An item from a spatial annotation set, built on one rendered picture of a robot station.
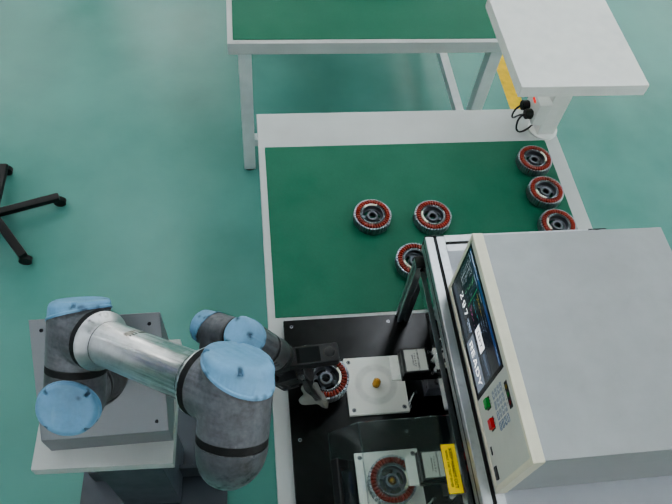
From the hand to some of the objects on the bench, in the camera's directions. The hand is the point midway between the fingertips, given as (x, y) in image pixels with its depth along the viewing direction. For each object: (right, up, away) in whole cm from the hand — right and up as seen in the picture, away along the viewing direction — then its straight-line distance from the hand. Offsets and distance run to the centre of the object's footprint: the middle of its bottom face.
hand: (326, 379), depth 157 cm
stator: (+13, +40, +38) cm, 57 cm away
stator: (+25, +27, +30) cm, 47 cm away
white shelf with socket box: (+61, +64, +58) cm, 106 cm away
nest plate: (+12, -3, +7) cm, 14 cm away
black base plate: (+15, -14, +2) cm, 21 cm away
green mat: (+29, +41, +40) cm, 64 cm away
